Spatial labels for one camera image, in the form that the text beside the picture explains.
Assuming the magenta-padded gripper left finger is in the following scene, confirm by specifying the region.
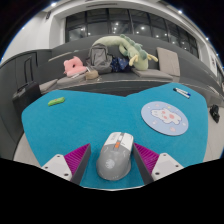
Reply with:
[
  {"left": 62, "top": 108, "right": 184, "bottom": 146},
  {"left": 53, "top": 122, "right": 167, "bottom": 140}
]
[{"left": 41, "top": 143, "right": 92, "bottom": 186}]

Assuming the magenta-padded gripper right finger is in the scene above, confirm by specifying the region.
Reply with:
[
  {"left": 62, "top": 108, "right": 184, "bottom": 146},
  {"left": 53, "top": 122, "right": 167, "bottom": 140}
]
[{"left": 132, "top": 142, "right": 185, "bottom": 186}]

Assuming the grey computer mouse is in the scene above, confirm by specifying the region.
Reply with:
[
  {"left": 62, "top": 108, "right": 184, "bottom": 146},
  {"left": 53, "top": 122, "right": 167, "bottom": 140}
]
[{"left": 96, "top": 131, "right": 135, "bottom": 182}]

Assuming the round light blue mouse pad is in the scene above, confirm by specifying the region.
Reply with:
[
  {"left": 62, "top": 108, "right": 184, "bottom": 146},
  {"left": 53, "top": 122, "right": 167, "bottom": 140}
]
[{"left": 140, "top": 101, "right": 190, "bottom": 137}]

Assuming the small green eraser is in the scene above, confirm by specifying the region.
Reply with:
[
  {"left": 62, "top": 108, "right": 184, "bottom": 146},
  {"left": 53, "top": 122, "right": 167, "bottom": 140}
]
[{"left": 47, "top": 96, "right": 66, "bottom": 107}]

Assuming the white marker with black cap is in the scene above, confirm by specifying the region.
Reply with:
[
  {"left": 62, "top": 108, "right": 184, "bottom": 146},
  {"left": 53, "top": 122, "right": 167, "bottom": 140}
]
[{"left": 172, "top": 88, "right": 190, "bottom": 100}]

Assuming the grey flat seat cushion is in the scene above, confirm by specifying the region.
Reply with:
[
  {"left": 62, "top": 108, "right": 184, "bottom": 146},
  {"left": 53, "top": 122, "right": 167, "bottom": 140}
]
[
  {"left": 131, "top": 67, "right": 174, "bottom": 81},
  {"left": 39, "top": 78, "right": 59, "bottom": 94},
  {"left": 56, "top": 74, "right": 88, "bottom": 85}
]

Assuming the small black bag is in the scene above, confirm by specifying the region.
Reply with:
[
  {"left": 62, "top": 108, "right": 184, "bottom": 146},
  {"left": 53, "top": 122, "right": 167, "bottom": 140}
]
[{"left": 209, "top": 104, "right": 221, "bottom": 124}]

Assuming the small beige pouch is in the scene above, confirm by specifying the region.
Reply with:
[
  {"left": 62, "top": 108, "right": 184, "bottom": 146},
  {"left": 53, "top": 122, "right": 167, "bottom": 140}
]
[{"left": 85, "top": 69, "right": 100, "bottom": 81}]

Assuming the pink plush cushion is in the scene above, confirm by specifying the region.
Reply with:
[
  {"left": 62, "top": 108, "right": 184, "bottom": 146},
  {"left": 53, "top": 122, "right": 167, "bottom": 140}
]
[{"left": 63, "top": 55, "right": 88, "bottom": 78}]

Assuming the dark blue patterned bag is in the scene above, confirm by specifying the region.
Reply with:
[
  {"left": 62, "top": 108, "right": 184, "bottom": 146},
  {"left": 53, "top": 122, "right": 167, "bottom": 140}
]
[{"left": 109, "top": 56, "right": 133, "bottom": 74}]

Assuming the grey upright back cushion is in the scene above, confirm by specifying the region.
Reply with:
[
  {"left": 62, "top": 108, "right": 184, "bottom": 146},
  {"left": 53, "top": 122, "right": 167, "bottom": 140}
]
[{"left": 156, "top": 46, "right": 181, "bottom": 78}]

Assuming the grey backpack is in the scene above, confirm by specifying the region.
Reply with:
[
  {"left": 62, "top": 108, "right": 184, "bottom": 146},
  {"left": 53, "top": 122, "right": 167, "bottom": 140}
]
[{"left": 85, "top": 42, "right": 114, "bottom": 75}]

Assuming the green dragon plush toy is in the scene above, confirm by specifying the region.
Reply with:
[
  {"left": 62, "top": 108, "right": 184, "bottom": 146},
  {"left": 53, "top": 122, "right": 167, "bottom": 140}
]
[{"left": 92, "top": 33, "right": 159, "bottom": 72}]

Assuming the black suitcase with handle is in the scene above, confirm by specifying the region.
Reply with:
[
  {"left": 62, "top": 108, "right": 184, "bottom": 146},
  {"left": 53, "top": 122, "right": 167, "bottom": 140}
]
[{"left": 12, "top": 55, "right": 43, "bottom": 116}]

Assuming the dark glass window wall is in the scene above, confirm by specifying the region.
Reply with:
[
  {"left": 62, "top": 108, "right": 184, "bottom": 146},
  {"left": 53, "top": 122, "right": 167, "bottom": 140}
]
[{"left": 64, "top": 8, "right": 200, "bottom": 59}]

